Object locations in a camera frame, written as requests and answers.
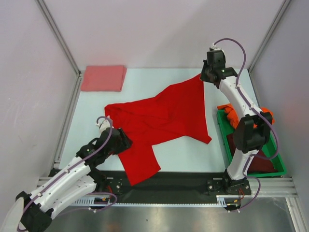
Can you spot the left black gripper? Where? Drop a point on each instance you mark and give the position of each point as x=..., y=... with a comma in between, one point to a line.
x=127, y=142

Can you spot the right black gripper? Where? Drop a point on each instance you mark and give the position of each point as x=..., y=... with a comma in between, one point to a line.
x=205, y=74

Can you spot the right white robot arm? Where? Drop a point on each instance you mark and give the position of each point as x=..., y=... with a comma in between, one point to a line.
x=253, y=129

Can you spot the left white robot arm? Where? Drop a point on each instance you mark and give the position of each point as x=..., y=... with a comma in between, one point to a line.
x=79, y=178

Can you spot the orange t-shirt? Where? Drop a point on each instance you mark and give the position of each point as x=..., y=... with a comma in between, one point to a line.
x=232, y=116

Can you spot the folded pink t-shirt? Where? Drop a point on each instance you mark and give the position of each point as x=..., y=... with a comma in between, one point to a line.
x=103, y=78

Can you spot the green plastic bin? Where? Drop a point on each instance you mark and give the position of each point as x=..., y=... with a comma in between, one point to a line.
x=267, y=150

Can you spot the dark red t-shirt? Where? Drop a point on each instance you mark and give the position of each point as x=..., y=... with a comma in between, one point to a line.
x=257, y=165

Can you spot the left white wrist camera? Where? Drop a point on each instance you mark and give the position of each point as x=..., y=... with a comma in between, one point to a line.
x=103, y=123

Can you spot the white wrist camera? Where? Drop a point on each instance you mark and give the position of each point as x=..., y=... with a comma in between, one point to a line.
x=103, y=123
x=213, y=47

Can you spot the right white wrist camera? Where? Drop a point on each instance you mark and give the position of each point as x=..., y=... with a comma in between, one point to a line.
x=213, y=47

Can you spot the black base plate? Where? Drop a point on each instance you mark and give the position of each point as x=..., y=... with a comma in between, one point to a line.
x=166, y=187

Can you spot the left aluminium side rail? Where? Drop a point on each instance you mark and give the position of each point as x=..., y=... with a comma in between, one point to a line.
x=67, y=122

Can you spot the right aluminium frame post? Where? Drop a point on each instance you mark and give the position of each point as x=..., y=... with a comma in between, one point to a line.
x=270, y=33

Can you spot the aluminium frame post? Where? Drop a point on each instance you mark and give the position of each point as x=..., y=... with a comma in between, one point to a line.
x=270, y=33
x=58, y=35

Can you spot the aluminium front rail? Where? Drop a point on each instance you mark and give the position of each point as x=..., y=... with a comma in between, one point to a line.
x=274, y=187

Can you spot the left aluminium frame post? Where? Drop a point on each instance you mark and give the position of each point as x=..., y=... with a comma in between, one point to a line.
x=58, y=35

